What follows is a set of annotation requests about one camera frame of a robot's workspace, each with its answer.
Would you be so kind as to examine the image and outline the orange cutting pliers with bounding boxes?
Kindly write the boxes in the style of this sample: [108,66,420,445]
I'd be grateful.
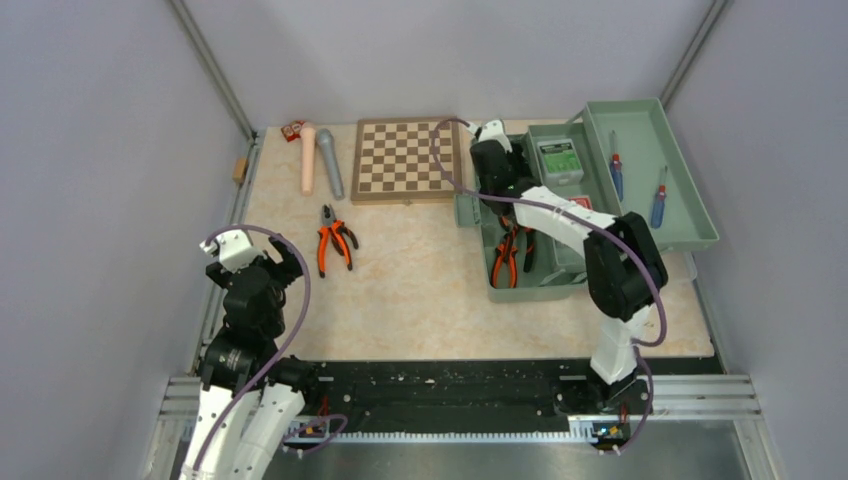
[489,229,518,289]

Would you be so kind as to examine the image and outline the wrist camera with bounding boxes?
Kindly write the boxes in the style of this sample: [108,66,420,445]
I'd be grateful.
[466,119,511,150]
[199,229,265,273]

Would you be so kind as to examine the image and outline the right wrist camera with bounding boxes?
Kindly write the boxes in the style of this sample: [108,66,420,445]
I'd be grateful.
[466,119,511,150]

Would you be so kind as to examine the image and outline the pink microphone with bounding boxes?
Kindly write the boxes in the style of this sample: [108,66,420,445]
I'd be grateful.
[300,122,317,196]

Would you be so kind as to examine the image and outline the grey microphone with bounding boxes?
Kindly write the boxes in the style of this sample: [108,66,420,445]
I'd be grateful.
[316,128,345,200]

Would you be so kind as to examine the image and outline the green plastic toolbox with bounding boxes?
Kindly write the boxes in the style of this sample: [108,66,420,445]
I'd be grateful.
[455,124,616,303]

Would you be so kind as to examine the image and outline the large orange combination pliers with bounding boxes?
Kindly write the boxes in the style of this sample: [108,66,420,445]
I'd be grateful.
[317,204,359,278]

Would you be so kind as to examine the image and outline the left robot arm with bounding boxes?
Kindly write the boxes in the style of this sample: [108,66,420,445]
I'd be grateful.
[179,229,321,479]

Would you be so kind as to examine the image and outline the green toolbox tray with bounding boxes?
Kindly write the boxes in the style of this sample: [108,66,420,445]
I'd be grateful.
[581,98,719,252]

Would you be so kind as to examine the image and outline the left wooden block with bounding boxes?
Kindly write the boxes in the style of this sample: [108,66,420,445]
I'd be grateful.
[231,157,249,186]

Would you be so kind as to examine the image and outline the red label screw box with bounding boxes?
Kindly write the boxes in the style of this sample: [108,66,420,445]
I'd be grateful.
[568,195,593,210]

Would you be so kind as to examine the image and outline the red small packet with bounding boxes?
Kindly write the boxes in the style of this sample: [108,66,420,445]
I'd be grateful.
[280,120,305,142]

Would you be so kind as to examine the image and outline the red blue screwdriver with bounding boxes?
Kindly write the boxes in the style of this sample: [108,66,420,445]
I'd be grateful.
[609,130,624,202]

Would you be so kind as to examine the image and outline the wooden chessboard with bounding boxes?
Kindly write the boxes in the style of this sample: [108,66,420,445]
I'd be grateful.
[350,117,464,205]

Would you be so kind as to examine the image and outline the blue handle screwdriver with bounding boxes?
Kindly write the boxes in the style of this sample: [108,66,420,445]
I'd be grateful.
[650,166,668,229]

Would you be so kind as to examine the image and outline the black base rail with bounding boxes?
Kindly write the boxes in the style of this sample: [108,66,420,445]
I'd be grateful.
[251,357,657,437]

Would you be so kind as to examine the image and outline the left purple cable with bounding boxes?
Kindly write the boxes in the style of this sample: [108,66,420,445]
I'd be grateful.
[188,223,350,480]

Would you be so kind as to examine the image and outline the purple cable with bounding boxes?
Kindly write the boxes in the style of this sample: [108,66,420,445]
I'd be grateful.
[188,223,350,480]
[429,117,669,457]

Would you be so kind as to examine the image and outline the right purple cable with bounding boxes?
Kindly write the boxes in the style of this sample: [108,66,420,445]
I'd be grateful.
[429,117,669,457]

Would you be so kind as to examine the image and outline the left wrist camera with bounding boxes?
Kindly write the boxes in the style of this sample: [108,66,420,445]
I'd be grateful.
[199,229,265,273]

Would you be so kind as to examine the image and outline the green label screw box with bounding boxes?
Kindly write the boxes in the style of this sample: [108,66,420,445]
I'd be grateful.
[536,137,584,187]

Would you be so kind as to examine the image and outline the black orange striped pliers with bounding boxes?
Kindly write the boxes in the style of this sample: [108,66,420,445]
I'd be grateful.
[511,224,536,273]

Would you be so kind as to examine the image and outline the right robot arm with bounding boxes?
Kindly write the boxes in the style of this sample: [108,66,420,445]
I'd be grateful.
[470,140,668,412]

